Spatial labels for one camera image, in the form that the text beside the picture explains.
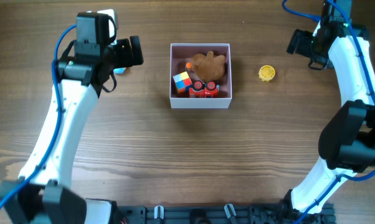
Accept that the blue orange duck toy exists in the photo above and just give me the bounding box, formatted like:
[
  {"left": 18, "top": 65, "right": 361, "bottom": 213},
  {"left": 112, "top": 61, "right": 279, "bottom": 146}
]
[{"left": 113, "top": 68, "right": 126, "bottom": 74}]

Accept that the multicolour puzzle cube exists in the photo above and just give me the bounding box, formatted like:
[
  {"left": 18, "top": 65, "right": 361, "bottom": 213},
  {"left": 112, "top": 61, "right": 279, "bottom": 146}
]
[{"left": 173, "top": 72, "right": 192, "bottom": 95}]

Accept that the yellow round toy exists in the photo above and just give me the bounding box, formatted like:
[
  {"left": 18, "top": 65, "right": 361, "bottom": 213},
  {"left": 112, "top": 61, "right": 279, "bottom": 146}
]
[{"left": 259, "top": 65, "right": 276, "bottom": 82}]

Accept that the red toy fire truck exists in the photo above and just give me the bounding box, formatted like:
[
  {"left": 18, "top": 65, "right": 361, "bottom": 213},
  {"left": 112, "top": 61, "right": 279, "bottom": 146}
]
[{"left": 188, "top": 81, "right": 219, "bottom": 98}]

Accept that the brown plush toy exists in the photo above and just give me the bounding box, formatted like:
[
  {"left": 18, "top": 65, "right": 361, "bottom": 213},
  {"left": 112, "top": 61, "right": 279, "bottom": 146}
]
[{"left": 185, "top": 51, "right": 226, "bottom": 82}]

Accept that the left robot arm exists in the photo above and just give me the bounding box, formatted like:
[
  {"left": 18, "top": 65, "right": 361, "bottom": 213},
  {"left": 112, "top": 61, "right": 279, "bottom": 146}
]
[{"left": 0, "top": 9, "right": 143, "bottom": 223}]

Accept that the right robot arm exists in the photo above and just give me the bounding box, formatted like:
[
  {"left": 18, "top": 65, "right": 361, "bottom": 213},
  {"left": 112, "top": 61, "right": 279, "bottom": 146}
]
[{"left": 276, "top": 0, "right": 375, "bottom": 223}]

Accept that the white box pink interior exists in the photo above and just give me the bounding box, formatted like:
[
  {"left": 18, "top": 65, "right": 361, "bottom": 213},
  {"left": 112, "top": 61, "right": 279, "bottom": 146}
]
[{"left": 169, "top": 43, "right": 232, "bottom": 109}]

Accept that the left blue cable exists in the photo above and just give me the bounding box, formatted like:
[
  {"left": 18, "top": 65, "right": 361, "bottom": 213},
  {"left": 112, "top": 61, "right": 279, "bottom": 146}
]
[{"left": 0, "top": 24, "right": 78, "bottom": 224}]

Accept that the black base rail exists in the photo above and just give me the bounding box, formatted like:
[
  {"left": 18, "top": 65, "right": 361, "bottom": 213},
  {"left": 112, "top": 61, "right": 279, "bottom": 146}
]
[{"left": 112, "top": 203, "right": 336, "bottom": 224}]

